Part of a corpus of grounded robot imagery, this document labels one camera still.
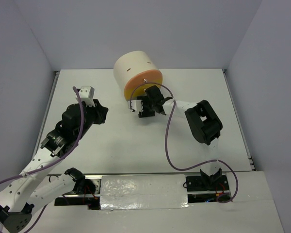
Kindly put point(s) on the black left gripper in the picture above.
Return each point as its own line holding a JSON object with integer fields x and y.
{"x": 100, "y": 111}

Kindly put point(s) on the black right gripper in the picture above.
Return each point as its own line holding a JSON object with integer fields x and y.
{"x": 145, "y": 113}

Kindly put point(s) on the yellow drawer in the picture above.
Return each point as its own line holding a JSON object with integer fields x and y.
{"x": 132, "y": 91}

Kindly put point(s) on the orange top drawer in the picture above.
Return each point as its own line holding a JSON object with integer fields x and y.
{"x": 152, "y": 75}

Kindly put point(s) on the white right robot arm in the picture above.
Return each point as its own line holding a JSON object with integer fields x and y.
{"x": 203, "y": 123}

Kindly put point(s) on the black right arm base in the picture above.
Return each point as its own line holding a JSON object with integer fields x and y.
{"x": 216, "y": 182}

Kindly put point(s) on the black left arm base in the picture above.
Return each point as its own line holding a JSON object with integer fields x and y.
{"x": 85, "y": 192}

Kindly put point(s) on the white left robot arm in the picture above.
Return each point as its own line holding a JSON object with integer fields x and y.
{"x": 23, "y": 197}

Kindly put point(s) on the cream round drawer organizer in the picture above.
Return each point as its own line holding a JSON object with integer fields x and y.
{"x": 131, "y": 64}

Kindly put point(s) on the silver foil tape panel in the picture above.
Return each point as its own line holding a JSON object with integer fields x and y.
{"x": 140, "y": 192}

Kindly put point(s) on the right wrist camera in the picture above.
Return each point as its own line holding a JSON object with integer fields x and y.
{"x": 135, "y": 105}

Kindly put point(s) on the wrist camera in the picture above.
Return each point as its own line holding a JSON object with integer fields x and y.
{"x": 85, "y": 95}
{"x": 135, "y": 105}

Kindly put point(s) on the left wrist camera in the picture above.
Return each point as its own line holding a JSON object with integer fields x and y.
{"x": 85, "y": 95}

